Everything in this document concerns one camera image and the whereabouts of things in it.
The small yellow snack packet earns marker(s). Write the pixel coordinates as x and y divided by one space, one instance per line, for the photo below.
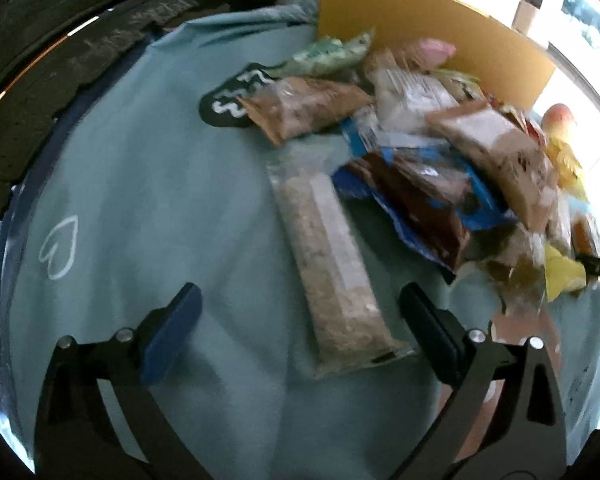
567 162

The clear white snack packet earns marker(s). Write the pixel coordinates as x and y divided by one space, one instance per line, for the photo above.
410 92

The long clear oat bar packet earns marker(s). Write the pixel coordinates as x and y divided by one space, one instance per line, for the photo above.
330 270

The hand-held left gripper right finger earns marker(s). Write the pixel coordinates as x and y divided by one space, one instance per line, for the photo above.
432 335

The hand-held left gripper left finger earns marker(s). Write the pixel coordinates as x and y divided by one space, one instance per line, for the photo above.
172 330

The brown white cracker packet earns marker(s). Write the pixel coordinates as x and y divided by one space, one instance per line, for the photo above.
500 160

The yellow cardboard box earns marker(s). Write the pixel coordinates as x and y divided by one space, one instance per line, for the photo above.
430 15

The brown clear snack packet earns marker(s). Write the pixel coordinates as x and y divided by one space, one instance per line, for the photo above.
305 105

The light blue printed cloth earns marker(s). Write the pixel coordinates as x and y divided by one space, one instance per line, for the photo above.
170 200

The wall painting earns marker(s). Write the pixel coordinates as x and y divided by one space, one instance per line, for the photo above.
587 10

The blue brown snack packet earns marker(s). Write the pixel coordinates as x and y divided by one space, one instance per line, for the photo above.
430 195

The red apple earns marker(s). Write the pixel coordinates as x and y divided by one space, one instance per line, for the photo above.
557 117

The pink snack packet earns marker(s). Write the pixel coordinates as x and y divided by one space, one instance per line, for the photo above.
432 50

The green white snack packet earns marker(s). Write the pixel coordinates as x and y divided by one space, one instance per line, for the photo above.
330 52

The long yellow snack packet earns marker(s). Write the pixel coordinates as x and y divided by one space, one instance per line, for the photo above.
562 272

